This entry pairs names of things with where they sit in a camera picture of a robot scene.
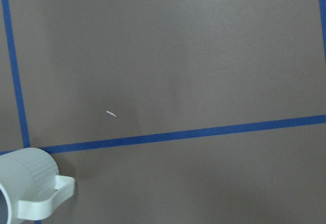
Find white ribbed mug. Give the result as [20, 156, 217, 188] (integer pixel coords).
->
[1, 148, 75, 223]

